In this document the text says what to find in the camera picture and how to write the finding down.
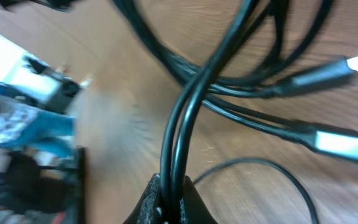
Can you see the colourful patterned cloth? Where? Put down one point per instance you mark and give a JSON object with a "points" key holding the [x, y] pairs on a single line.
{"points": [[23, 125]]}

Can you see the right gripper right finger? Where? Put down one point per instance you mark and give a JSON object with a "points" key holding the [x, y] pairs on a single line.
{"points": [[192, 208]]}

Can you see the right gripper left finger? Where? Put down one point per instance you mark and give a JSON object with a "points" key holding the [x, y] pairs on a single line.
{"points": [[148, 209]]}

